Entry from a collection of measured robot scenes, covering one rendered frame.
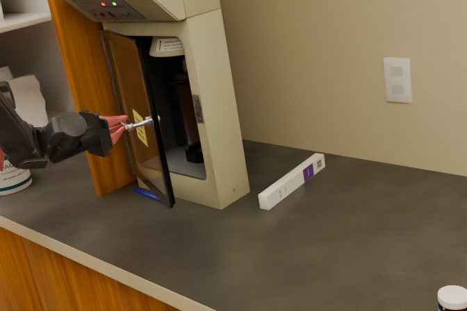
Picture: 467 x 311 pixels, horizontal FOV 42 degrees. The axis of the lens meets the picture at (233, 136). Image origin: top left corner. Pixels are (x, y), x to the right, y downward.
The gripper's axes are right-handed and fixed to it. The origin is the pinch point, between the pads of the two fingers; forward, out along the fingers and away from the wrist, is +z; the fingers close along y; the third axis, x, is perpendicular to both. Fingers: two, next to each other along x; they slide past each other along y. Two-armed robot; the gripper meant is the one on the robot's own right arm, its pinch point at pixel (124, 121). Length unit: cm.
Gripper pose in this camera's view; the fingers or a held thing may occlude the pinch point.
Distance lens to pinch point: 143.1
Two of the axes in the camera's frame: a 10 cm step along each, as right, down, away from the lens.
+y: -1.5, -9.3, -3.3
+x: -7.2, -1.2, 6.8
